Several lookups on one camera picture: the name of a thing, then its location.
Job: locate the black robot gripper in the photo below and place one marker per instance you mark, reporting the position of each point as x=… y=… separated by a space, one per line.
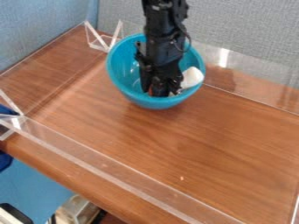
x=158 y=53

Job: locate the brown white toy mushroom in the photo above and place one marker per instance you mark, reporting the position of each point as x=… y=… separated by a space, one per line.
x=193 y=78

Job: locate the blue ceramic bowl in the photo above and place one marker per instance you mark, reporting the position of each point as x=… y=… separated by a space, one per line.
x=123 y=73

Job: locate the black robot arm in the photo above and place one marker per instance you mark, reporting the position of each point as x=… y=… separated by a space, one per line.
x=165 y=16

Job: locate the clear acrylic back barrier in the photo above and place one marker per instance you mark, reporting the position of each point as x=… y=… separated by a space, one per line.
x=253 y=78

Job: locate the clear acrylic barrier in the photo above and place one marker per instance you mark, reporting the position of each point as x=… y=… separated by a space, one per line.
x=253 y=78
x=175 y=202

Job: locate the clear acrylic front barrier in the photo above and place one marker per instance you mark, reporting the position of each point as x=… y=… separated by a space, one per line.
x=175 y=202

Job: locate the black white object bottom left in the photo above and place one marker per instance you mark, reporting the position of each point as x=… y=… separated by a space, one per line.
x=12 y=216

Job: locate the clear acrylic corner bracket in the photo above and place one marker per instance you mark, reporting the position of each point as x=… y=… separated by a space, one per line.
x=103 y=42

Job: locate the clear acrylic left bracket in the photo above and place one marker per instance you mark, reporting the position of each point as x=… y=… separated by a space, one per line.
x=11 y=116

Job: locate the grey metal frame below table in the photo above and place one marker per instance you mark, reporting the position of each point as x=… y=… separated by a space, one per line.
x=76 y=211

